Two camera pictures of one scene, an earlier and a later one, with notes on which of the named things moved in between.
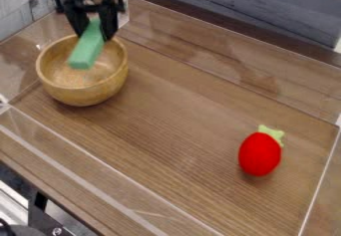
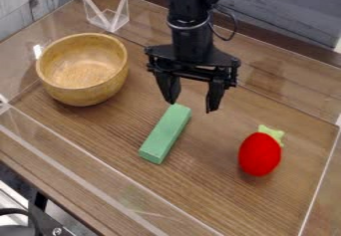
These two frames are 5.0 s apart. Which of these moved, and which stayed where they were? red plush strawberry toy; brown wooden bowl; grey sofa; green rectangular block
Moved: green rectangular block
Stayed: red plush strawberry toy; grey sofa; brown wooden bowl
